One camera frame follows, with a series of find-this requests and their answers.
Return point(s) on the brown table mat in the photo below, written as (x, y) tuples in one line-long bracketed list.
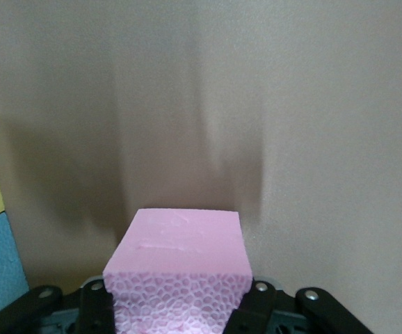
[(256, 104)]

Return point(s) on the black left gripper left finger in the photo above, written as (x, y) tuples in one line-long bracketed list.
[(82, 313)]

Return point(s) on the pink foam cube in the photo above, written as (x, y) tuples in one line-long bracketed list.
[(180, 250)]

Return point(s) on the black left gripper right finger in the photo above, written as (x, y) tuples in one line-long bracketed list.
[(291, 313)]

